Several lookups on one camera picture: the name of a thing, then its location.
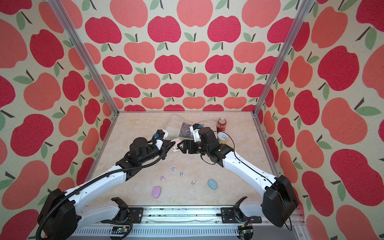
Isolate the pink earbud charging case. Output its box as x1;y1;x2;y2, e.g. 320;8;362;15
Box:
171;138;181;152

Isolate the blue earbud charging case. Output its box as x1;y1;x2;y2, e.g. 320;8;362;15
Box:
208;179;218;190

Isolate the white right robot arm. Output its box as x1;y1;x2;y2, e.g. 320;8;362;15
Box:
178;127;299;227

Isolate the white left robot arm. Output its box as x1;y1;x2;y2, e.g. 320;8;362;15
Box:
36;134;176;240

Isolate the purple earbud charging case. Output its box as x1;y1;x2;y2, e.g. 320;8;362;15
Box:
152;186;161;199

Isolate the yellow can white lid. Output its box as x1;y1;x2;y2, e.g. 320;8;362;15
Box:
218;132;229;144

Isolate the red cola can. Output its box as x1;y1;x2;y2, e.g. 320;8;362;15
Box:
216;118;227;132

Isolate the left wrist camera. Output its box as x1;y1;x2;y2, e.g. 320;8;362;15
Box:
154;130;169;150

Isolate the black corrugated cable conduit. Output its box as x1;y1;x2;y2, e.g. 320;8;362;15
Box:
35;139;167;240

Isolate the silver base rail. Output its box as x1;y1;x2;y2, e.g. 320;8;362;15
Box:
65;205;289;240

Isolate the left aluminium frame post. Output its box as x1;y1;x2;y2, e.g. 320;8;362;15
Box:
48;1;119;116

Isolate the aluminium frame post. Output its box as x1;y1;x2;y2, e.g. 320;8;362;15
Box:
48;1;119;116
252;0;315;119

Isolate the right aluminium frame post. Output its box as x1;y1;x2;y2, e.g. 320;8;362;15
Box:
252;0;315;119

